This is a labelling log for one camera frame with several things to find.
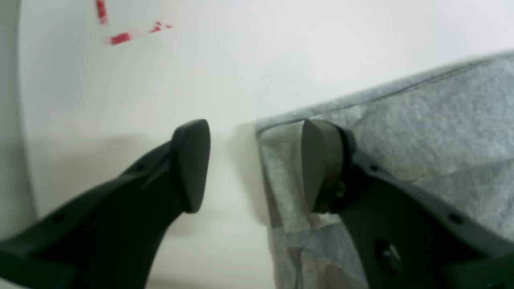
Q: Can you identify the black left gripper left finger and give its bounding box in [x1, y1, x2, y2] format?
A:
[0, 119, 211, 289]

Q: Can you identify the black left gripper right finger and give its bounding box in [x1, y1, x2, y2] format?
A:
[301, 120, 514, 289]

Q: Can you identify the grey t-shirt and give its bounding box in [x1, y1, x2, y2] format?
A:
[256, 52, 513, 289]

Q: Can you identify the red tape rectangle marking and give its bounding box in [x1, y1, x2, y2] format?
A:
[94, 0, 174, 46]

